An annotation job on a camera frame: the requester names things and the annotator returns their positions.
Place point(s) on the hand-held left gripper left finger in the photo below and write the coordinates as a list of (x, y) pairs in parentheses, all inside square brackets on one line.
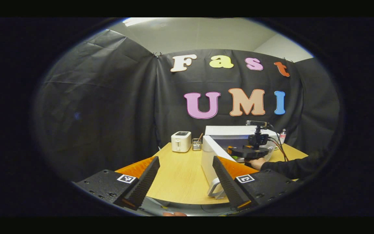
[(146, 180)]

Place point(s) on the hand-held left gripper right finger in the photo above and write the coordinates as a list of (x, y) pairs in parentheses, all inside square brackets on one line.
[(227, 182)]

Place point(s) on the white microwave oven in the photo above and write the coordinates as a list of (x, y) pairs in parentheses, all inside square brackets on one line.
[(226, 131)]

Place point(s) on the small pink label bottle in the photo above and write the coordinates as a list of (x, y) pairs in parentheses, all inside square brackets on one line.
[(282, 136)]

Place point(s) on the small utensil holder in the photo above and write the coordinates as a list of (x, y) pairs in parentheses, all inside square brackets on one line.
[(196, 145)]

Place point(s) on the white toaster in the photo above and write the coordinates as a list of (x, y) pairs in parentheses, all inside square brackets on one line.
[(181, 143)]

